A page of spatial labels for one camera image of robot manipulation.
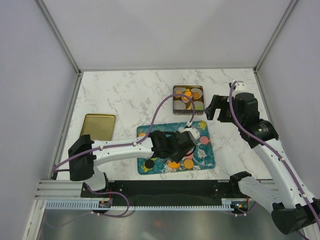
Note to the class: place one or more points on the silver metal tongs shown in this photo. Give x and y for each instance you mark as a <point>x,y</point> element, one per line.
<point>167,161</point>

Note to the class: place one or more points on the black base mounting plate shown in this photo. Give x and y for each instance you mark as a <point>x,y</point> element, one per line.
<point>165,192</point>

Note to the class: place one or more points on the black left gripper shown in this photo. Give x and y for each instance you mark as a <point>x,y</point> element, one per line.
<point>177,158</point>

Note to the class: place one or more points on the teal floral serving tray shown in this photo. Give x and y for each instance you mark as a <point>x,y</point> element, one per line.
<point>203,156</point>

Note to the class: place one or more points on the square cookie tin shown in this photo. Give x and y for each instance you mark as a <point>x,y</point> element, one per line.
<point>182,107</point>

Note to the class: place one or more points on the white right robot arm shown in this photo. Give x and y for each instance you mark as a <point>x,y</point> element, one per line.
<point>292,206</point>

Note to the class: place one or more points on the dotted orange sandwich biscuit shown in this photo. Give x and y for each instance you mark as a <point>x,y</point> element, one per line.
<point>188,164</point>

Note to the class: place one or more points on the orange cookie in tin right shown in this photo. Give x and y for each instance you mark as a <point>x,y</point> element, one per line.
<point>195,95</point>

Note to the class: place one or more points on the aluminium frame rail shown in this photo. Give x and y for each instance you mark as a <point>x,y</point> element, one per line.
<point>58,190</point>

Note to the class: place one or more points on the orange cookie in tin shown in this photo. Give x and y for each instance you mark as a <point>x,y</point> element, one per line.
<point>178,94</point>
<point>195,95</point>

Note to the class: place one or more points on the orange cookie in tin left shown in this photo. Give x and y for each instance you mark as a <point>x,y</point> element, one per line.
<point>178,94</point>

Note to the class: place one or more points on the green sandwich cookie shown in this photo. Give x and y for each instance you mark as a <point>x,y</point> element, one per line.
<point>198,107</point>

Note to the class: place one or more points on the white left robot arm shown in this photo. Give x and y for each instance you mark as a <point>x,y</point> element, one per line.
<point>87,154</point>

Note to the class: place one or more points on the orange fish cookie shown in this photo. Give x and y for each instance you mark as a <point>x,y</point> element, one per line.
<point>187,93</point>
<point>173,165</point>

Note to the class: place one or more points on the gold tin lid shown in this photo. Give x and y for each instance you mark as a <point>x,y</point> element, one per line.
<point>99,126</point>

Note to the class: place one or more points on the black sandwich cookie lower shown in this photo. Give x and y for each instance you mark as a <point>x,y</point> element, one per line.
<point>149,163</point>

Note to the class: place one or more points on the pink sandwich cookie lower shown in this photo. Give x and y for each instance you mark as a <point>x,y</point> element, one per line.
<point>189,155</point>

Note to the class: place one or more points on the pink sandwich cookie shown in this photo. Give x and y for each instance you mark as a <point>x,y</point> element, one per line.
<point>204,140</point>
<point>189,155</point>

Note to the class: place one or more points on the slotted white cable duct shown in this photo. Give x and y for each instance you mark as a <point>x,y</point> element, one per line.
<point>98,205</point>

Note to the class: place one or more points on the dotted orange biscuit far left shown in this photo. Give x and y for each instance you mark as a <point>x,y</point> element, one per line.
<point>142,134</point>

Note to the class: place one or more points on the pink sandwich cookie upper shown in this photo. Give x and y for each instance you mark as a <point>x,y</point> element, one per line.
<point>204,140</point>

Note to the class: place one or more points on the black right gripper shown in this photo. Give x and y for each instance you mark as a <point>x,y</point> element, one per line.
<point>218,101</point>

